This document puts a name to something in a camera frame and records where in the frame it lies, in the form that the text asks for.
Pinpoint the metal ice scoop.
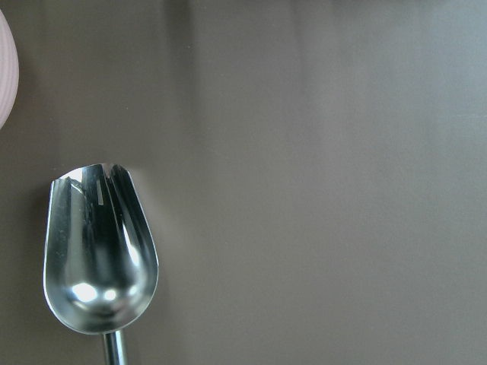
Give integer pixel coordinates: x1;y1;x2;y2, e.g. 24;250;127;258
43;163;159;364

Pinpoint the pink bowl with ice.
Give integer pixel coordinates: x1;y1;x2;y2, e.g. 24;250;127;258
0;12;19;127

